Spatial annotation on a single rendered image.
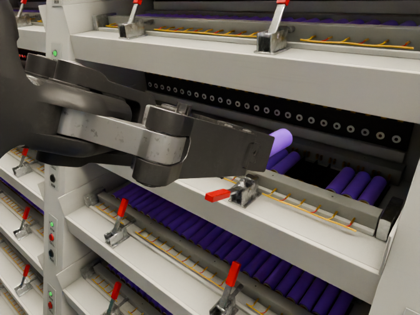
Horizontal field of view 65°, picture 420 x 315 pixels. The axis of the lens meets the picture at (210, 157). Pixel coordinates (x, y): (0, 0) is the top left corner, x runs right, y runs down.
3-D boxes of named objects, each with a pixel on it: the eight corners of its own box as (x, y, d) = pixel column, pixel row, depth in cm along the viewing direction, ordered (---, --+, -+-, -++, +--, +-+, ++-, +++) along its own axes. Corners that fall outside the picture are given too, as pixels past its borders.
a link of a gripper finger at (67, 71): (50, 55, 13) (65, 58, 12) (230, 114, 21) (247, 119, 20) (28, 155, 13) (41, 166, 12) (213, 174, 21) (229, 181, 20)
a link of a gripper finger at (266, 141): (217, 119, 21) (226, 122, 21) (267, 134, 27) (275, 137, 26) (204, 164, 22) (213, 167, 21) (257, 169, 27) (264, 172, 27)
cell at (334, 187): (352, 165, 45) (334, 187, 41) (357, 177, 46) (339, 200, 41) (340, 167, 47) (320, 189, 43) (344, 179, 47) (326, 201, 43)
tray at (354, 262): (372, 305, 34) (392, 237, 29) (72, 151, 70) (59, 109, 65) (417, 208, 47) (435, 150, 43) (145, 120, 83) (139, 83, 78)
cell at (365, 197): (385, 189, 44) (369, 215, 39) (370, 185, 45) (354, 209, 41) (388, 178, 43) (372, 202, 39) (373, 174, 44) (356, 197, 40)
